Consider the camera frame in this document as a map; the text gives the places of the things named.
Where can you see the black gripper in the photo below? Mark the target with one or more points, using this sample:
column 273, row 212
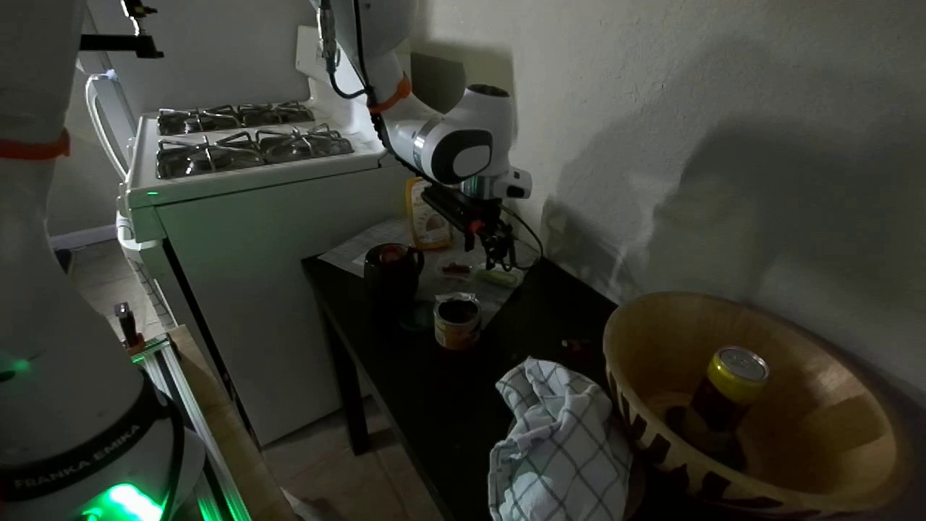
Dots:
column 495, row 217

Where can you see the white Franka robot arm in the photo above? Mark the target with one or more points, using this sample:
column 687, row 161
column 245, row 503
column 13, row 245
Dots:
column 58, row 367

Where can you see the orange food crumb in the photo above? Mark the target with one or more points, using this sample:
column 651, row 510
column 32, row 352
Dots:
column 453, row 270

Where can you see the yellow carton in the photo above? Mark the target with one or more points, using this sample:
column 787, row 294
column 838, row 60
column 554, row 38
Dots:
column 422, row 228

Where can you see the dark brown mug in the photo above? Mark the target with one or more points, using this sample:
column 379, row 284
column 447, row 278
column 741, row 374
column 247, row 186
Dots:
column 392, row 288

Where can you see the black table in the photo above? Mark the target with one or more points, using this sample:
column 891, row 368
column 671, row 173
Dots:
column 453, row 395

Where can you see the grey placemat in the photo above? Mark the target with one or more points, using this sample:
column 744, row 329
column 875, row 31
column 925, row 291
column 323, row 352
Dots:
column 347, row 255

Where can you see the white green checkered cloth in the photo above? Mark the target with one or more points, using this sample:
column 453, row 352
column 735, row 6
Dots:
column 560, row 452

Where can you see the white gas stove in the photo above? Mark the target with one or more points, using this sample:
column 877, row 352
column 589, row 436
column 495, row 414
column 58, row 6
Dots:
column 260, row 291

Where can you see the dark jar yellow lid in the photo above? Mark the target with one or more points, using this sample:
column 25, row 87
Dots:
column 739, row 372

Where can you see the wooden plank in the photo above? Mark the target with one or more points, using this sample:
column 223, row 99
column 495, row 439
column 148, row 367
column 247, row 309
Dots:
column 226, row 424

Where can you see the patterned wooden bowl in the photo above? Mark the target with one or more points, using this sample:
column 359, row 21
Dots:
column 828, row 424

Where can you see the red tipped tool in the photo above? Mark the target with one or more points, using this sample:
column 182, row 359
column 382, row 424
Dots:
column 124, row 322

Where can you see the black mounting bar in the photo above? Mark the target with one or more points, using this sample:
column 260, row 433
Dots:
column 119, row 44

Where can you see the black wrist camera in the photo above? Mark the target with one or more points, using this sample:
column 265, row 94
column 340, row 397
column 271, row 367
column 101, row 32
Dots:
column 449, row 203

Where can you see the silver metal rail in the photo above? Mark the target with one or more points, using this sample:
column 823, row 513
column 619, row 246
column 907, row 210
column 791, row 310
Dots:
column 182, row 395

